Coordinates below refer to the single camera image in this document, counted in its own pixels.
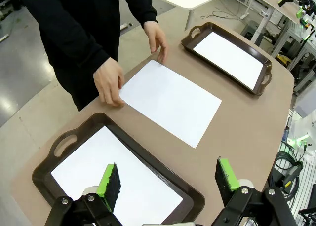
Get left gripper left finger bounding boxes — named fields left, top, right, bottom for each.
left=44, top=162, right=124, bottom=226

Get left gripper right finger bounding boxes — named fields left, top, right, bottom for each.
left=212, top=156, right=297, bottom=226

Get white A4 paper sheets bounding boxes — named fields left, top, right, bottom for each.
left=192, top=31, right=264, bottom=91
left=50, top=125, right=184, bottom=226

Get white A4 paper stack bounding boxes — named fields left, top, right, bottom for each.
left=119, top=60, right=222, bottom=149

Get person's right forearm black sleeve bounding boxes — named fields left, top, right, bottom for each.
left=32, top=0, right=111, bottom=75

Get person's left forearm black sleeve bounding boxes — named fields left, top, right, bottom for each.
left=118, top=0, right=158, bottom=29

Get person's right hand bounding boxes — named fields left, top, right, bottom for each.
left=93, top=57, right=126, bottom=107

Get person's left hand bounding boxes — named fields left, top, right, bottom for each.
left=143, top=20, right=168, bottom=65

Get brown-top desk white legs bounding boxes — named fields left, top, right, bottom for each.
left=244, top=0, right=316, bottom=43

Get person in black sweater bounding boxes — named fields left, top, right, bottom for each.
left=17, top=0, right=158, bottom=112

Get aluminium profile frame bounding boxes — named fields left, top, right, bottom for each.
left=271, top=21, right=316, bottom=88

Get black coiled cable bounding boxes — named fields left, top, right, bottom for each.
left=268, top=149, right=305, bottom=202

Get brown plastic handled tray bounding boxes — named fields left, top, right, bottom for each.
left=32, top=112, right=206, bottom=226
left=181, top=22, right=273, bottom=96

